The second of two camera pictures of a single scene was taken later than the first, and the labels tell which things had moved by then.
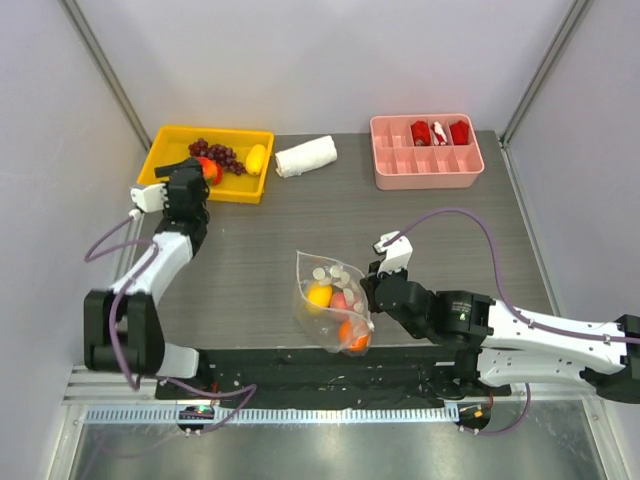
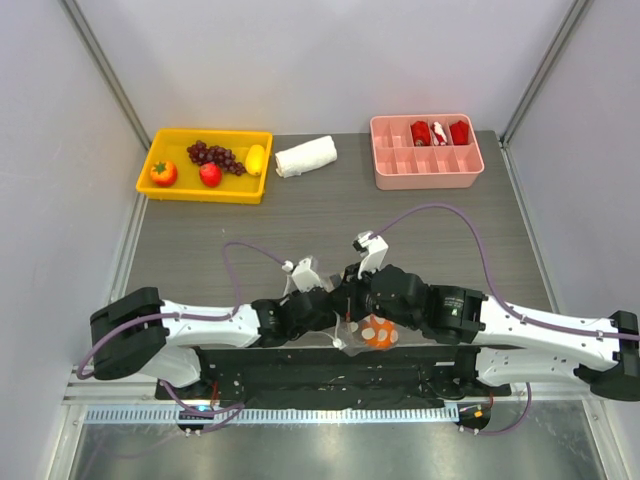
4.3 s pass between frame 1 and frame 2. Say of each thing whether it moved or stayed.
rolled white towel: stayed
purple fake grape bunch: stayed
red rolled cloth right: stayed
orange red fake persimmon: moved
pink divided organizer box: stayed
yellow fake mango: stayed
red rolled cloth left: stayed
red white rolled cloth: stayed
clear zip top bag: moved
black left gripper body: moved
